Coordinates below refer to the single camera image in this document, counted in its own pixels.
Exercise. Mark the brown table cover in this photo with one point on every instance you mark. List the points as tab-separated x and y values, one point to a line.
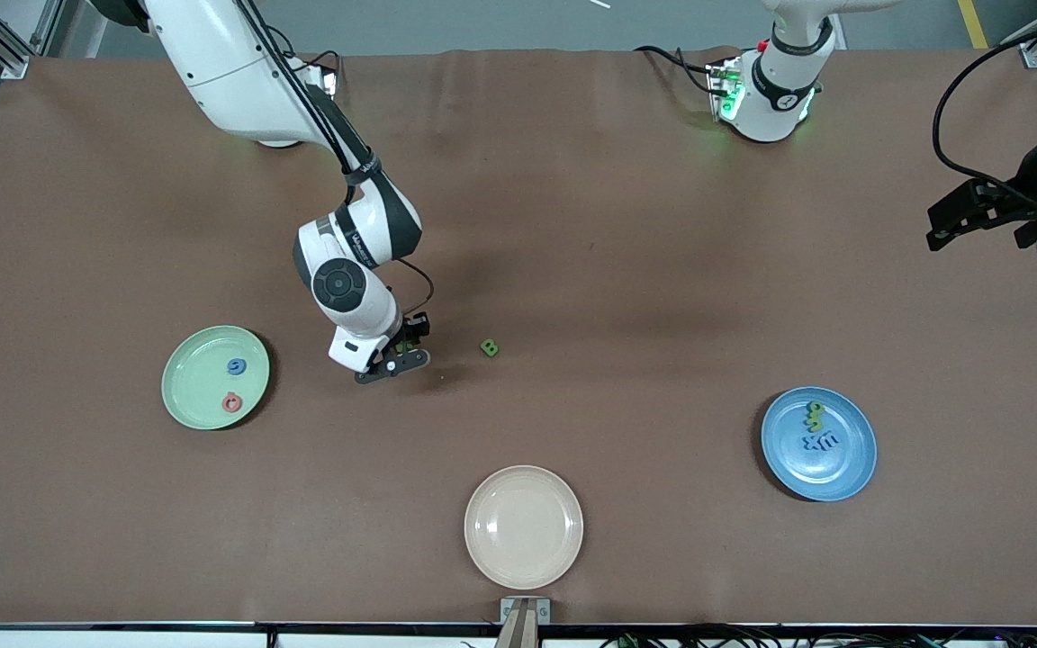
572	225

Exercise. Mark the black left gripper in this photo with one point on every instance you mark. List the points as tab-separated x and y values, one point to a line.
1015	200

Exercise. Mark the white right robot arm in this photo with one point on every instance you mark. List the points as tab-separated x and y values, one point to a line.
230	72

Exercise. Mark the blue foam letter x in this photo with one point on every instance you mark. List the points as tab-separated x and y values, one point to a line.
812	444

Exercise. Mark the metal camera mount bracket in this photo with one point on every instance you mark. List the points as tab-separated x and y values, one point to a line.
525	621

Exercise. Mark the beige plate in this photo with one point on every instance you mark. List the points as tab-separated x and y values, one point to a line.
523	526

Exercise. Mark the red round foam letter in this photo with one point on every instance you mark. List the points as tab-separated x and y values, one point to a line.
226	403

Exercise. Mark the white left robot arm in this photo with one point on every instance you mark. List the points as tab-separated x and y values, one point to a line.
775	99

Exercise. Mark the blue round foam letter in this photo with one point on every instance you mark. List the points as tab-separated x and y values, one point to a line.
237	366

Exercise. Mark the green foam letter B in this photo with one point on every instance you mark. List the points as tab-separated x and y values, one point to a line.
489	347

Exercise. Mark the blue foam letter m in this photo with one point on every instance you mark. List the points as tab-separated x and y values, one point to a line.
832	442

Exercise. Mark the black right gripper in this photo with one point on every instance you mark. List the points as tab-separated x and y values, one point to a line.
415	327

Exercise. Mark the blue plate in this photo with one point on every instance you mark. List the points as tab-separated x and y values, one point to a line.
843	477

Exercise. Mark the green plate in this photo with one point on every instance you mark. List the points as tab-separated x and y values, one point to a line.
199	378

